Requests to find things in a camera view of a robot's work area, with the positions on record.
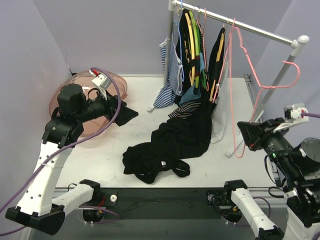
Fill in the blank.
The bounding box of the pink wire hanger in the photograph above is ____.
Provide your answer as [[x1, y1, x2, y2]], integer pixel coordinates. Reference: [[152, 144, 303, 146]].
[[228, 25, 301, 159]]

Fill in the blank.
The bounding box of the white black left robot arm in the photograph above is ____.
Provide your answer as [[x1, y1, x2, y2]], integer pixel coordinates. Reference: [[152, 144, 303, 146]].
[[5, 84, 139, 235]]

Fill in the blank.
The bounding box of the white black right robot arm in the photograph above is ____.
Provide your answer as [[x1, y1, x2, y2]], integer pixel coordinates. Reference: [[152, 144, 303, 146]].
[[221, 117, 320, 240]]

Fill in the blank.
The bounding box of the blue white striped top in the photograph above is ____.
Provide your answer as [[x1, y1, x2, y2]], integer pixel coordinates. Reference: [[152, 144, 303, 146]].
[[153, 22, 184, 109]]

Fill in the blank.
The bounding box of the pink hanger with garment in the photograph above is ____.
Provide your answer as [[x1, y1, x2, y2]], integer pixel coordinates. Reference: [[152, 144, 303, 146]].
[[208, 26, 230, 104]]

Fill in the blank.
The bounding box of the yellow hanger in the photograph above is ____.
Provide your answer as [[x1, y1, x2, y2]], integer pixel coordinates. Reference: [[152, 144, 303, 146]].
[[184, 13, 196, 86], [208, 27, 226, 102]]

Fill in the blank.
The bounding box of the green hanger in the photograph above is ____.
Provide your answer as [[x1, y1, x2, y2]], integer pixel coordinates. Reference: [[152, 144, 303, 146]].
[[189, 11, 208, 91]]

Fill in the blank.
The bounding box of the light blue hanger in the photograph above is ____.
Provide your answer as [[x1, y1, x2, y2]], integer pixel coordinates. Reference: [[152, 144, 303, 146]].
[[177, 6, 185, 82]]

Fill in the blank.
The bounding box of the black multicolour striped garment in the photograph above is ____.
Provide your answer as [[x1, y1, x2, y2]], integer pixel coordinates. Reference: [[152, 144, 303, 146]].
[[168, 99, 201, 119]]

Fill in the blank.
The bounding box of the black hanging garment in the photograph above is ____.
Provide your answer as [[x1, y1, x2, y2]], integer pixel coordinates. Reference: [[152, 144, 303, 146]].
[[149, 9, 226, 160]]

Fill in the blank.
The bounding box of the teal garment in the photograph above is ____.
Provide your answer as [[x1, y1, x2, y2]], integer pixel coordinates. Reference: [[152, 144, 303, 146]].
[[178, 85, 201, 106]]

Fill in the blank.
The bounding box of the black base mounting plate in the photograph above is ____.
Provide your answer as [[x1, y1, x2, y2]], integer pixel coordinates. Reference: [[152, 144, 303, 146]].
[[83, 187, 252, 221]]

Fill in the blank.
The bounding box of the white clothes rack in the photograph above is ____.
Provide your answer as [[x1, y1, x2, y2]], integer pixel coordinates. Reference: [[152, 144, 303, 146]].
[[146, 0, 311, 158]]

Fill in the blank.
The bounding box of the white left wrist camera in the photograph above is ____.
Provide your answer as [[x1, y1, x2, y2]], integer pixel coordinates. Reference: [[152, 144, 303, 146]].
[[91, 73, 112, 91]]

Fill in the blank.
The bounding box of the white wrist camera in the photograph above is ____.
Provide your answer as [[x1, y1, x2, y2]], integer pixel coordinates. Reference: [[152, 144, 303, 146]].
[[273, 103, 309, 133], [91, 73, 112, 91]]

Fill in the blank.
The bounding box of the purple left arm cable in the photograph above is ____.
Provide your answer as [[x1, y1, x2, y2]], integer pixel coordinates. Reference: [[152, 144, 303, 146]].
[[0, 66, 123, 237]]

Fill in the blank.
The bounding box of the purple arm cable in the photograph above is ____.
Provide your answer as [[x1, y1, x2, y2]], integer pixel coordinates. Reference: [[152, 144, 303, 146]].
[[0, 66, 123, 237], [234, 112, 320, 240]]

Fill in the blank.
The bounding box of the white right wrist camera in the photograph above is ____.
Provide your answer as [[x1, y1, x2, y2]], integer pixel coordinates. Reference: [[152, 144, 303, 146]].
[[273, 103, 309, 133]]

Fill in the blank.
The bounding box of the aluminium frame rail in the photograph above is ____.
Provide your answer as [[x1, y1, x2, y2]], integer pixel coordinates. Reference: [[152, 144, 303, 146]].
[[49, 187, 288, 210]]

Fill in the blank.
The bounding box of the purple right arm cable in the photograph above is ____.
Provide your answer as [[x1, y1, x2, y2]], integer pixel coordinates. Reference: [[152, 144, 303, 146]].
[[234, 112, 320, 240]]

